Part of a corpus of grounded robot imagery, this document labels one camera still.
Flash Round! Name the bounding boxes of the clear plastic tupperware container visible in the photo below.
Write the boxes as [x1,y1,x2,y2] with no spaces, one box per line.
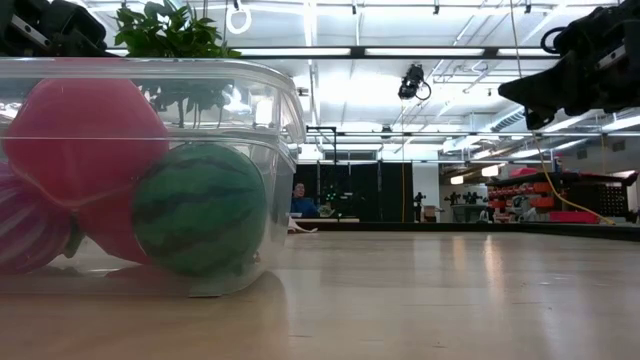
[0,56,307,300]

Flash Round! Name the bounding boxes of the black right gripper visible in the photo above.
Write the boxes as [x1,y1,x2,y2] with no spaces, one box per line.
[497,0,640,132]

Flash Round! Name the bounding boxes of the beige cloth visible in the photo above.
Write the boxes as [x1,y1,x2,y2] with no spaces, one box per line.
[287,215,319,235]

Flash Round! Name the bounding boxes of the black aluminium rig frame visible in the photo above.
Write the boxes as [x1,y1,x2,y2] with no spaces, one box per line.
[234,45,640,243]

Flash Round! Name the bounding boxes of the red plastic bin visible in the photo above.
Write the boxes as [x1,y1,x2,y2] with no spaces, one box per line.
[549,210,600,224]

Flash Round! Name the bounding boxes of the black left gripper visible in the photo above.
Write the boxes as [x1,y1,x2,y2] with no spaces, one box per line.
[0,0,117,58]

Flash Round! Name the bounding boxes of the yellow hanging cable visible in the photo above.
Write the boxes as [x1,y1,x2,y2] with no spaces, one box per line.
[508,0,617,226]

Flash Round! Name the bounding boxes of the black enclosure panels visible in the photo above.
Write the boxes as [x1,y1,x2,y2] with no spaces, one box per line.
[294,162,414,224]

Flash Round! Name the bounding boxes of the green striped toy watermelon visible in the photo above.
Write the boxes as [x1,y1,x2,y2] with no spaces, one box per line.
[131,142,269,279]

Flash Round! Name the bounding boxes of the black overhead camera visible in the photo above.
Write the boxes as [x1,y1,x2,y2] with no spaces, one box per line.
[397,63,432,101]

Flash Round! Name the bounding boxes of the green leafy plant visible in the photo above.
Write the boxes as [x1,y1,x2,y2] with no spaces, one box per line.
[112,0,244,131]

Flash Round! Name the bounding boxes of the purple toy onion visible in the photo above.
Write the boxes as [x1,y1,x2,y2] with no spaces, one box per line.
[0,160,75,276]

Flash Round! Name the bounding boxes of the white hanging ring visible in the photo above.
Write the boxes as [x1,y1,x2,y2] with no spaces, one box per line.
[225,0,254,36]

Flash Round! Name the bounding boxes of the black workbench with bins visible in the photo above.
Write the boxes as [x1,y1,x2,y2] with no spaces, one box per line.
[487,167,640,225]

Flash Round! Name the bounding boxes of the red toy tomato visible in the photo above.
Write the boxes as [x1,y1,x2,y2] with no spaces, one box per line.
[1,77,170,210]

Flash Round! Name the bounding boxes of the person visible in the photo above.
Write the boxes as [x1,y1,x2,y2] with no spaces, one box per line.
[290,182,321,220]

